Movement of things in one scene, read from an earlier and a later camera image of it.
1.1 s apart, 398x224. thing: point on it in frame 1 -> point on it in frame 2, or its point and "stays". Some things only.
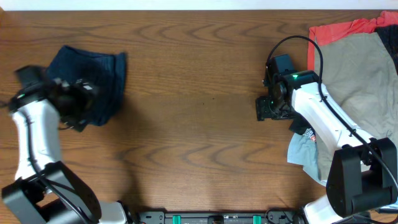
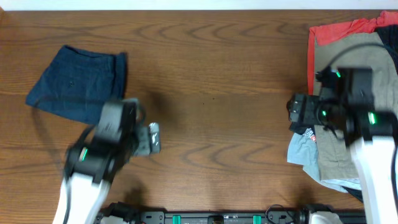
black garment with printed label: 300,126 stays
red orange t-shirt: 321,35 stays
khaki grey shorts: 358,74 stays
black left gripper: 81,104 -> 142,140
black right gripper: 263,108 -> 294,109
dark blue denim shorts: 107,71 stays
